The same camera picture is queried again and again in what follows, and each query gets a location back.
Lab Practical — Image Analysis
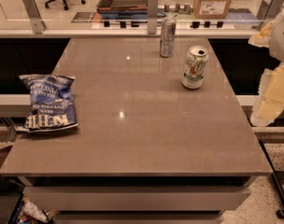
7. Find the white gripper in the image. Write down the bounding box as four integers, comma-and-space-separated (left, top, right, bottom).
248, 8, 284, 127

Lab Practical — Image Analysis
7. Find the middle metal glass post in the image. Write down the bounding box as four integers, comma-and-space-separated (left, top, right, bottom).
148, 0, 158, 35

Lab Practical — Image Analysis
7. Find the metal glass post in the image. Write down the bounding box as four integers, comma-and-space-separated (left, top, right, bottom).
22, 0, 46, 34
257, 0, 284, 30
148, 0, 158, 35

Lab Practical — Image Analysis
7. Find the white table drawer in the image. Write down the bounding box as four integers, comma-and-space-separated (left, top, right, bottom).
24, 186, 250, 211

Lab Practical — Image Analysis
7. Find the tall silver energy drink can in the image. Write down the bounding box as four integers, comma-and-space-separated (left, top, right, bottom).
160, 19, 176, 57

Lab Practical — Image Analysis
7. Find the white green 7up can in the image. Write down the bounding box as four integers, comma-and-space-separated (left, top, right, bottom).
181, 46, 208, 90

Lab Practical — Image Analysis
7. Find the trash bin with wrappers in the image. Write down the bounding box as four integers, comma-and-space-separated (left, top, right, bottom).
7, 196, 55, 224

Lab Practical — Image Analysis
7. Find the blue Kettle chips bag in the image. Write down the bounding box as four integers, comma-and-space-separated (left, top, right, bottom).
20, 74, 78, 132

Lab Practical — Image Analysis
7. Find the left metal glass post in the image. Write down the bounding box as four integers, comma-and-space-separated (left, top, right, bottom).
22, 0, 46, 34

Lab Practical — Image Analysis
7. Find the right metal glass post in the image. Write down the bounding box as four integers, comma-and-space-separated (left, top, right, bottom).
257, 0, 284, 30

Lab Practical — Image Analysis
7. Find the brown cardboard box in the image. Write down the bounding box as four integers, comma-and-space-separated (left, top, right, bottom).
193, 0, 232, 19

